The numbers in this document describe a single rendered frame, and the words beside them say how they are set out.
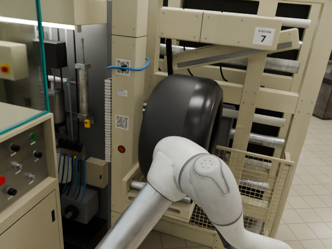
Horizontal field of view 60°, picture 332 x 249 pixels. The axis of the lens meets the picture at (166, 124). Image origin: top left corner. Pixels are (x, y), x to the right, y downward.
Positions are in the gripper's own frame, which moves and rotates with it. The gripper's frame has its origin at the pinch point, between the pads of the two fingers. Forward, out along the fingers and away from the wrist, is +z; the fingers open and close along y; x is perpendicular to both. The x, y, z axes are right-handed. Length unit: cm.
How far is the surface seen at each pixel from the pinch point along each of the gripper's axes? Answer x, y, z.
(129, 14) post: 0, -53, 78
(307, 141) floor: 247, 260, 120
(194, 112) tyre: 8.4, -29.2, 31.4
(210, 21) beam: 39, -40, 73
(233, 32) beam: 47, -36, 63
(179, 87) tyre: 9, -30, 47
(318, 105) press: 354, 306, 195
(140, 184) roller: -22.5, 15.6, 34.8
